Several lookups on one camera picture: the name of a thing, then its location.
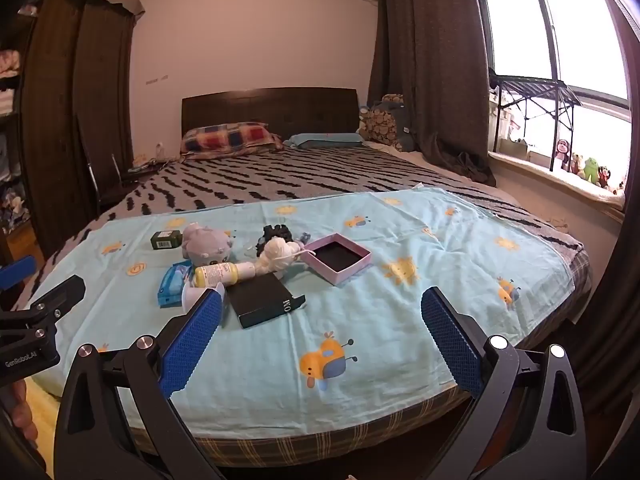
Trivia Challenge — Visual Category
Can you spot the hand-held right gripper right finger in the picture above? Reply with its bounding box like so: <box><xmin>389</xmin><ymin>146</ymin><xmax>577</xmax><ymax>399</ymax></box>
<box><xmin>420</xmin><ymin>286</ymin><xmax>587</xmax><ymax>480</ymax></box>

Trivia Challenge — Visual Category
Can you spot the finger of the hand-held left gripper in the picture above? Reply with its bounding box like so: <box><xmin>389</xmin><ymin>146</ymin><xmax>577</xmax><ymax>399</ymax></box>
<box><xmin>29</xmin><ymin>275</ymin><xmax>87</xmax><ymax>320</ymax></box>
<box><xmin>0</xmin><ymin>255</ymin><xmax>37</xmax><ymax>292</ymax></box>

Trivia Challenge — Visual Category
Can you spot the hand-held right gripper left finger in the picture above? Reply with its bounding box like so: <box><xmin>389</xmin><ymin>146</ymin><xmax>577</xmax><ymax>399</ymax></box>
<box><xmin>54</xmin><ymin>289</ymin><xmax>223</xmax><ymax>480</ymax></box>

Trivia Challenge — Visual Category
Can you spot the white pink plastic item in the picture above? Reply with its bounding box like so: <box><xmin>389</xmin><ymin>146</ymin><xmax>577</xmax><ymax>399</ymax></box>
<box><xmin>181</xmin><ymin>282</ymin><xmax>226</xmax><ymax>312</ymax></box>

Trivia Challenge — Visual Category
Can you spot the blue wet wipe packet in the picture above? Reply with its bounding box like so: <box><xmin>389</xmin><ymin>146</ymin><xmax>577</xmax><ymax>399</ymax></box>
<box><xmin>157</xmin><ymin>261</ymin><xmax>197</xmax><ymax>308</ymax></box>

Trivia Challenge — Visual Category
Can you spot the yellow plastic bottle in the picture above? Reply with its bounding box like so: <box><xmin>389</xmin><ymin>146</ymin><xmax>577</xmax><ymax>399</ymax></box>
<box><xmin>194</xmin><ymin>261</ymin><xmax>257</xmax><ymax>288</ymax></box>

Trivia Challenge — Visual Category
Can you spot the black box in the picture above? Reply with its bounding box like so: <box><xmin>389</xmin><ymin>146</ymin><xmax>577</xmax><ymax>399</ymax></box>
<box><xmin>227</xmin><ymin>272</ymin><xmax>307</xmax><ymax>329</ymax></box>

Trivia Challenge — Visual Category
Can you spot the pink box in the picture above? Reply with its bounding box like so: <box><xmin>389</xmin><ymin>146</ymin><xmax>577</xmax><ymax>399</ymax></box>
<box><xmin>300</xmin><ymin>234</ymin><xmax>372</xmax><ymax>287</ymax></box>

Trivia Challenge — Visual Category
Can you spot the person's left hand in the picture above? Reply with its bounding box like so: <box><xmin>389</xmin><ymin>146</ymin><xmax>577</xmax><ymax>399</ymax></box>
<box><xmin>10</xmin><ymin>379</ymin><xmax>35</xmax><ymax>442</ymax></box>

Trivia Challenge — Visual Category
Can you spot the yellow cloth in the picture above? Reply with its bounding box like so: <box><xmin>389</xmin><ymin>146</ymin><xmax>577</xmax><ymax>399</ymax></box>
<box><xmin>25</xmin><ymin>377</ymin><xmax>66</xmax><ymax>463</ymax></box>

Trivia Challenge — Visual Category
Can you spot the light blue printed sheet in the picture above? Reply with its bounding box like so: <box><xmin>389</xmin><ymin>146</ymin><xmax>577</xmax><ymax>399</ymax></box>
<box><xmin>22</xmin><ymin>187</ymin><xmax>576</xmax><ymax>441</ymax></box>

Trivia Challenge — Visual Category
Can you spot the grey plush toy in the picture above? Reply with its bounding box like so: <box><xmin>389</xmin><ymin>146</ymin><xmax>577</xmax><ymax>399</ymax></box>
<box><xmin>181</xmin><ymin>223</ymin><xmax>236</xmax><ymax>267</ymax></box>

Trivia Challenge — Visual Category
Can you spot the small dark green box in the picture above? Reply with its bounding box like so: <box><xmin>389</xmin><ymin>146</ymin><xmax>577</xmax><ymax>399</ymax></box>
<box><xmin>151</xmin><ymin>230</ymin><xmax>182</xmax><ymax>250</ymax></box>

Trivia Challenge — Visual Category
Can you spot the black scrunchie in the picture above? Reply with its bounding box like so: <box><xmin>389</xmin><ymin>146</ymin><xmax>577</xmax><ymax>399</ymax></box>
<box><xmin>256</xmin><ymin>224</ymin><xmax>292</xmax><ymax>256</ymax></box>

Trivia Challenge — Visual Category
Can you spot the plaid bed sheet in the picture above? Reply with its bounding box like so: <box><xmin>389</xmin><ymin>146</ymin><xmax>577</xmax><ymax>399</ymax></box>
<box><xmin>127</xmin><ymin>392</ymin><xmax>478</xmax><ymax>467</ymax></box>

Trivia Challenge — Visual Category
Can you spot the open shelf with clothes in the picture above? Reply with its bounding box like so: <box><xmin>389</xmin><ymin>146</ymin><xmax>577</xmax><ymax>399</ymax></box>
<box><xmin>0</xmin><ymin>10</ymin><xmax>32</xmax><ymax>261</ymax></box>

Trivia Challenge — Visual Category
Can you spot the dark brown curtain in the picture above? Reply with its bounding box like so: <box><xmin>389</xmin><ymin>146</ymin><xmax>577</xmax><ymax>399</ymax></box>
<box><xmin>367</xmin><ymin>0</ymin><xmax>496</xmax><ymax>186</ymax></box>
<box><xmin>570</xmin><ymin>10</ymin><xmax>640</xmax><ymax>411</ymax></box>

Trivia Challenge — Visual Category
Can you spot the dark wooden wardrobe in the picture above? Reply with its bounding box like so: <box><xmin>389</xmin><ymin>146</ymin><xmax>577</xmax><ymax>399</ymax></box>
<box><xmin>20</xmin><ymin>0</ymin><xmax>146</xmax><ymax>256</ymax></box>

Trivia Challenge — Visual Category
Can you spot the grey black zigzag blanket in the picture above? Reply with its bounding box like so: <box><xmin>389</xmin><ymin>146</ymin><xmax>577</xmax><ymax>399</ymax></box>
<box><xmin>10</xmin><ymin>147</ymin><xmax>586</xmax><ymax>311</ymax></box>

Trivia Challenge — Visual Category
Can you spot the red blue plaid pillow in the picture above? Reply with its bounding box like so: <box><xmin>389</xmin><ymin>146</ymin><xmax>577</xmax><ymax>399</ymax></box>
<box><xmin>180</xmin><ymin>122</ymin><xmax>283</xmax><ymax>157</ymax></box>

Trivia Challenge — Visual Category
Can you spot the beige box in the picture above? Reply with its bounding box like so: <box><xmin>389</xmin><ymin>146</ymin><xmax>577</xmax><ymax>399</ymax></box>
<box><xmin>499</xmin><ymin>137</ymin><xmax>532</xmax><ymax>162</ymax></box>

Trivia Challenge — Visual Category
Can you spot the brown monkey plush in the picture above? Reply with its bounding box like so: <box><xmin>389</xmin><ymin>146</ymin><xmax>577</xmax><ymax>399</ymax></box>
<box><xmin>554</xmin><ymin>138</ymin><xmax>576</xmax><ymax>172</ymax></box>

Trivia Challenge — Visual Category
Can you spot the log print cushion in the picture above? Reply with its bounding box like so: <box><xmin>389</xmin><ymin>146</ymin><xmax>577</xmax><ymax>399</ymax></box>
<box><xmin>359</xmin><ymin>94</ymin><xmax>406</xmax><ymax>151</ymax></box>

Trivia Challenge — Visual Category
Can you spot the teal pillow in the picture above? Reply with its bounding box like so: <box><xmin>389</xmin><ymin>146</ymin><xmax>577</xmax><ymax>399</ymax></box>
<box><xmin>284</xmin><ymin>132</ymin><xmax>365</xmax><ymax>150</ymax></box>

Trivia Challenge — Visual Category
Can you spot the dark wooden headboard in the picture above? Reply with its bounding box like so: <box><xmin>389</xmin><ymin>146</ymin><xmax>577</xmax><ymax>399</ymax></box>
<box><xmin>181</xmin><ymin>87</ymin><xmax>360</xmax><ymax>148</ymax></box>

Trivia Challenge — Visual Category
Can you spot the black folding rack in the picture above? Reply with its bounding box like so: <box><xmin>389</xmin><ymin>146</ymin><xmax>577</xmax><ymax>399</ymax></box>
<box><xmin>487</xmin><ymin>67</ymin><xmax>583</xmax><ymax>153</ymax></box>

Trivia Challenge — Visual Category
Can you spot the window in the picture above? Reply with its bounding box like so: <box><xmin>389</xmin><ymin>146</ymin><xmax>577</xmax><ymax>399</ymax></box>
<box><xmin>475</xmin><ymin>0</ymin><xmax>633</xmax><ymax>126</ymax></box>

